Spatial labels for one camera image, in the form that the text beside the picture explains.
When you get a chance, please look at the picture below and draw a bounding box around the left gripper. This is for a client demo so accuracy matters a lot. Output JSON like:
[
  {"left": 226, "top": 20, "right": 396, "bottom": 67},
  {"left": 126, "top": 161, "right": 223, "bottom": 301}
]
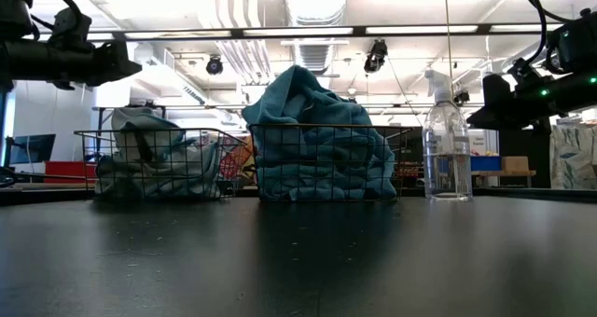
[{"left": 32, "top": 39, "right": 144, "bottom": 88}]

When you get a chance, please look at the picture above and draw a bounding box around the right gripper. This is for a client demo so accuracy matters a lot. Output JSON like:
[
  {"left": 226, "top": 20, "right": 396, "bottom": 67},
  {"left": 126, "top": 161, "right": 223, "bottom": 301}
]
[{"left": 467, "top": 58, "right": 597, "bottom": 132}]

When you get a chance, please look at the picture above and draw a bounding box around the pale grey-blue microfiber towel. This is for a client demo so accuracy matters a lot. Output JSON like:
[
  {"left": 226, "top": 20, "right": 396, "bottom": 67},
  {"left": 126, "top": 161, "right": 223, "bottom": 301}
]
[
  {"left": 94, "top": 139, "right": 224, "bottom": 202},
  {"left": 110, "top": 106, "right": 197, "bottom": 169}
]

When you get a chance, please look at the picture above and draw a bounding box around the blue microfiber towel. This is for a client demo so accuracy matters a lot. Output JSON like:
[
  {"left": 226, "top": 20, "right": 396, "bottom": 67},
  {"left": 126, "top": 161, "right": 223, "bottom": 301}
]
[
  {"left": 255, "top": 125, "right": 398, "bottom": 202},
  {"left": 241, "top": 64, "right": 397, "bottom": 136}
]

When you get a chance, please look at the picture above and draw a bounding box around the blue storage bin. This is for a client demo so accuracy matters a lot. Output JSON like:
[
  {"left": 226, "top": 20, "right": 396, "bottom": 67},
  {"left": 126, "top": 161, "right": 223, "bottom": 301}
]
[{"left": 469, "top": 155, "right": 503, "bottom": 172}]

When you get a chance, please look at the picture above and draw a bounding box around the cardboard box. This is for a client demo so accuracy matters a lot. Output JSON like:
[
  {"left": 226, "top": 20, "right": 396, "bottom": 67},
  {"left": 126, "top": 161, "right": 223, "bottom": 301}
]
[{"left": 500, "top": 155, "right": 531, "bottom": 172}]

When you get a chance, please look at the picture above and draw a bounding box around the wooden side table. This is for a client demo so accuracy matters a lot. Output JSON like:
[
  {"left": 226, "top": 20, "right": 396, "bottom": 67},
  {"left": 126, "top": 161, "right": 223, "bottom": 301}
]
[{"left": 470, "top": 169, "right": 537, "bottom": 188}]

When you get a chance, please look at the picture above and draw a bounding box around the clear plastic spray bottle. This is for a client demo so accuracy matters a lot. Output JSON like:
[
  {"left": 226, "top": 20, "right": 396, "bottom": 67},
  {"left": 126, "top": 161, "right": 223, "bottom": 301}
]
[{"left": 422, "top": 69, "right": 474, "bottom": 202}]

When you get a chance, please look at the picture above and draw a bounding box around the leaf patterned curtain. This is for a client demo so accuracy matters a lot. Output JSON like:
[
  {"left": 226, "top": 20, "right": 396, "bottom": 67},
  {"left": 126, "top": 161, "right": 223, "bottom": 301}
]
[{"left": 548, "top": 122, "right": 597, "bottom": 191}]

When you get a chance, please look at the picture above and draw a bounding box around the red box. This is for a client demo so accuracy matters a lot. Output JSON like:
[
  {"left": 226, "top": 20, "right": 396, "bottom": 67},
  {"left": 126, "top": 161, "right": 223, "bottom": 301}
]
[{"left": 43, "top": 160, "right": 98, "bottom": 185}]

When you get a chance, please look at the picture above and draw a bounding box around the black computer monitor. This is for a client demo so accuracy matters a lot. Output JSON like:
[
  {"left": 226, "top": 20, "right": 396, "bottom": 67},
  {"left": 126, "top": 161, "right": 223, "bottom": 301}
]
[{"left": 7, "top": 133, "right": 57, "bottom": 166}]

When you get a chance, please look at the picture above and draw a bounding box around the colourful patchwork quilt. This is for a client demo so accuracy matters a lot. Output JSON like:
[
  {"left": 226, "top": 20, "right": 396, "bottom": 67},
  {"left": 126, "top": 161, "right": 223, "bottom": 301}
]
[{"left": 217, "top": 133, "right": 257, "bottom": 183}]

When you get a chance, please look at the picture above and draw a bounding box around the overhead light bar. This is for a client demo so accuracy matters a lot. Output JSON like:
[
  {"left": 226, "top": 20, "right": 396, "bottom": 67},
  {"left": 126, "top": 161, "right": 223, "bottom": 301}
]
[{"left": 86, "top": 22, "right": 565, "bottom": 42}]

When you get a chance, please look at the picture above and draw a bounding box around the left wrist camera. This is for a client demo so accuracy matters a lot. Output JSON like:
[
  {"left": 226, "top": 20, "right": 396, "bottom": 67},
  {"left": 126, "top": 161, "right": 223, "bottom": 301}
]
[{"left": 49, "top": 7, "right": 93, "bottom": 53}]

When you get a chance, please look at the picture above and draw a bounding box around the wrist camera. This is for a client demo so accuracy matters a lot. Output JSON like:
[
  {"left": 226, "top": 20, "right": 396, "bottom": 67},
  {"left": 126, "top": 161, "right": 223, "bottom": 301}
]
[
  {"left": 49, "top": 7, "right": 93, "bottom": 53},
  {"left": 544, "top": 7, "right": 597, "bottom": 75}
]

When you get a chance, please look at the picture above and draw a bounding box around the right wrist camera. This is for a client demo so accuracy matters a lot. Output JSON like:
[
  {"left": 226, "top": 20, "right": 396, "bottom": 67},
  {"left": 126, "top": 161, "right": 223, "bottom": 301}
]
[{"left": 544, "top": 7, "right": 597, "bottom": 75}]

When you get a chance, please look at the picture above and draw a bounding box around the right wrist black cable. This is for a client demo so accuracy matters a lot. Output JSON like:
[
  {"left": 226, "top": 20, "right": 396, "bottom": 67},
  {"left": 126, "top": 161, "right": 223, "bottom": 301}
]
[{"left": 519, "top": 0, "right": 576, "bottom": 25}]

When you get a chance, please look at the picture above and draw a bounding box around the gold wire basket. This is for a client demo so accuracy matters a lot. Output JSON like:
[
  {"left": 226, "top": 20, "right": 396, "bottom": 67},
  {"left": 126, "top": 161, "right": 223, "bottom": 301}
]
[
  {"left": 248, "top": 123, "right": 414, "bottom": 203},
  {"left": 73, "top": 128, "right": 248, "bottom": 202}
]

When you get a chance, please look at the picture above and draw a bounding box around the white ventilation duct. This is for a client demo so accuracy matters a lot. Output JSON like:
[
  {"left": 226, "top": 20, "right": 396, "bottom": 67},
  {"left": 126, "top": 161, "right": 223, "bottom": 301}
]
[{"left": 283, "top": 0, "right": 350, "bottom": 75}]

